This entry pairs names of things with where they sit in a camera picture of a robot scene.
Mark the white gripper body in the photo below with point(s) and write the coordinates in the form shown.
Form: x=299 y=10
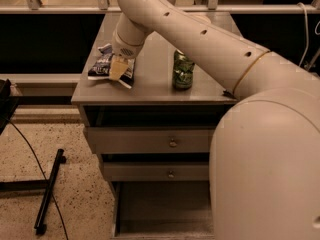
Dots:
x=122 y=49

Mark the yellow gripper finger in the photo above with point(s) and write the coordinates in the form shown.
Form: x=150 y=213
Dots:
x=118 y=67

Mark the blue chip bag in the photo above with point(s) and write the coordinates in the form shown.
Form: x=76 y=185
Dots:
x=100 y=69

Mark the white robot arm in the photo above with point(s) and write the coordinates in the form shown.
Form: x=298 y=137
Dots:
x=264 y=166

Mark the grey top drawer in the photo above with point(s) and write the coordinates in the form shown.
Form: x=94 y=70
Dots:
x=106 y=140

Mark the grey drawer cabinet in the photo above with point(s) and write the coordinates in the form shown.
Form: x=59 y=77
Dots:
x=152 y=102

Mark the grey middle drawer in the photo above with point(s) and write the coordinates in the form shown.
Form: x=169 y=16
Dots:
x=155 y=171

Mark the grey open bottom drawer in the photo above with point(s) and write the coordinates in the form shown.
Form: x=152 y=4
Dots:
x=177 y=210

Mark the green soda can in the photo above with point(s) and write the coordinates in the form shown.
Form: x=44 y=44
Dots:
x=182 y=74

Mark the metal window railing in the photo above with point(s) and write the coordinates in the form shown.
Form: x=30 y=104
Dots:
x=66 y=4

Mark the black object at left edge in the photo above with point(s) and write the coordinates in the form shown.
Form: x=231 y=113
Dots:
x=9 y=101

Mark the black stand base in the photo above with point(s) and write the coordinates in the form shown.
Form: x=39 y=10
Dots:
x=47 y=185

